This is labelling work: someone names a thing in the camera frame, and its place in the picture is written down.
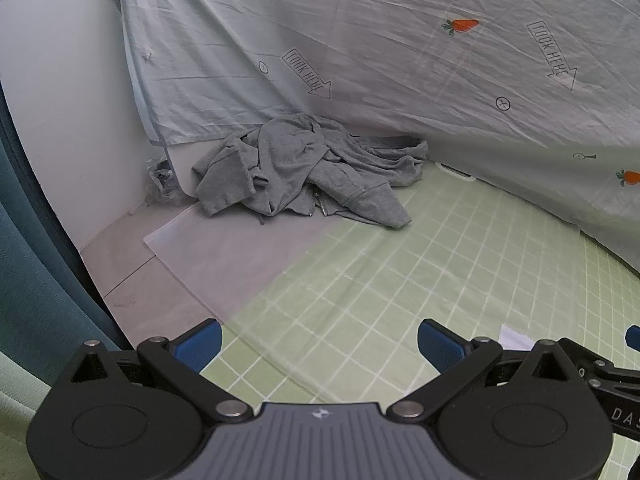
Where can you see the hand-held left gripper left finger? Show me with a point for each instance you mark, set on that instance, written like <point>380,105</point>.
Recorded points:
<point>200,344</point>

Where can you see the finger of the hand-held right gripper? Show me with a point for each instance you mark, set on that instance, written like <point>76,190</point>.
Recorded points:
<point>587,357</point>
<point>633,335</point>

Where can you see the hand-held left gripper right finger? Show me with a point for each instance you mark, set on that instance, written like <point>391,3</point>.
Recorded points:
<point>440,345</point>

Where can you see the grey zip hoodie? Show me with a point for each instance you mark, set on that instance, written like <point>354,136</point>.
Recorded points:
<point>300,160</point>

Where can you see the white paper scrap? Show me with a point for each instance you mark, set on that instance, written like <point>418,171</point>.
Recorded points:
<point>515,338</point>

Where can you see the translucent plastic sheet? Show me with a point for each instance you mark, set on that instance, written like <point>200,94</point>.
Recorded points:
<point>225,265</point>

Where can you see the green checked mat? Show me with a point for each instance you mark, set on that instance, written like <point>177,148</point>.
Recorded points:
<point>400,270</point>

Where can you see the crumpled clear plastic bag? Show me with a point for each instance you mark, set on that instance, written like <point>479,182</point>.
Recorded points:
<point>162,180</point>

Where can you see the teal curtain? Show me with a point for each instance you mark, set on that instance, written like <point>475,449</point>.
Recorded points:
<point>30,260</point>

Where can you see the pale green cloth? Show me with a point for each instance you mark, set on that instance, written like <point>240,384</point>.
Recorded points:
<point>20,410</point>

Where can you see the pale blue printed bed sheet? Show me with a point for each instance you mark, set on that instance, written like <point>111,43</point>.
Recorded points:
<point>375,35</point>

